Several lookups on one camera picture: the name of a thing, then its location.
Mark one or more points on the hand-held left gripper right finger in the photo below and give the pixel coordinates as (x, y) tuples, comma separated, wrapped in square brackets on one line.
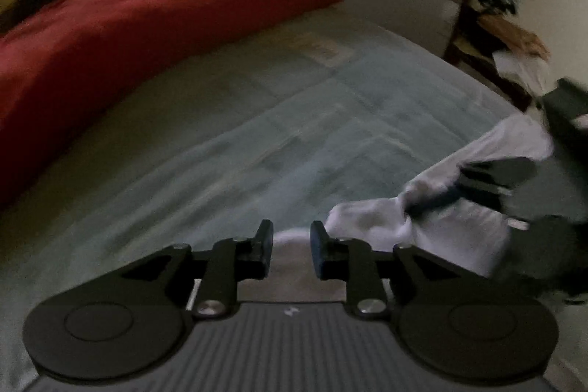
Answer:
[(317, 247)]

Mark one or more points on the white towel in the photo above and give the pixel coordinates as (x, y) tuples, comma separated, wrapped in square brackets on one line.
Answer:
[(450, 231)]

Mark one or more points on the wooden chair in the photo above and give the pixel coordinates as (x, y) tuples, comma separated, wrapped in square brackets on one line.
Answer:
[(477, 52)]

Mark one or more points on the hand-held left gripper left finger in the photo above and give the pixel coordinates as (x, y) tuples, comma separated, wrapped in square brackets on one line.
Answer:
[(268, 245)]

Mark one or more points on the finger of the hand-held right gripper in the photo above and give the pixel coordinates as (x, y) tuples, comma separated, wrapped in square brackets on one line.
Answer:
[(441, 199), (505, 171)]

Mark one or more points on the red duvet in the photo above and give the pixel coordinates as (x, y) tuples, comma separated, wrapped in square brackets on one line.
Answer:
[(161, 29)]

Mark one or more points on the white crumpled paper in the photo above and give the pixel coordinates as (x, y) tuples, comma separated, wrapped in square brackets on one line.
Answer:
[(523, 70)]

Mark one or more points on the light green bed sheet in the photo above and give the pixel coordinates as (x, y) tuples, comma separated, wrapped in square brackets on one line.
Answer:
[(229, 144)]

